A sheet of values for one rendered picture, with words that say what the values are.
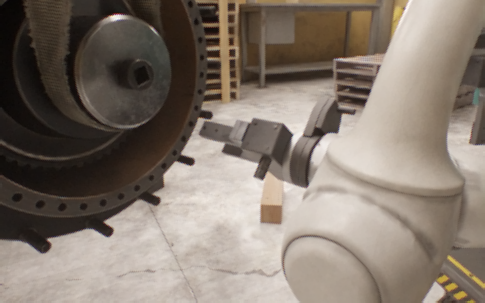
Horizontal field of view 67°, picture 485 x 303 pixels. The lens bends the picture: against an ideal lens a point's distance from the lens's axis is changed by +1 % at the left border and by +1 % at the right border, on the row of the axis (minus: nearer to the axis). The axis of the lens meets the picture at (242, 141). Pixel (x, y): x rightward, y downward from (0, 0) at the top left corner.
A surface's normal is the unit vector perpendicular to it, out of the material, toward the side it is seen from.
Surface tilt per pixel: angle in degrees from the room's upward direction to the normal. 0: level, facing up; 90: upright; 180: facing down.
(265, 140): 50
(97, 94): 90
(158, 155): 30
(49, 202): 90
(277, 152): 90
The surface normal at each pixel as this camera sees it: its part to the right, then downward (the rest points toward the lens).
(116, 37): 0.79, 0.19
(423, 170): 0.13, -0.39
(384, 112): -0.72, -0.05
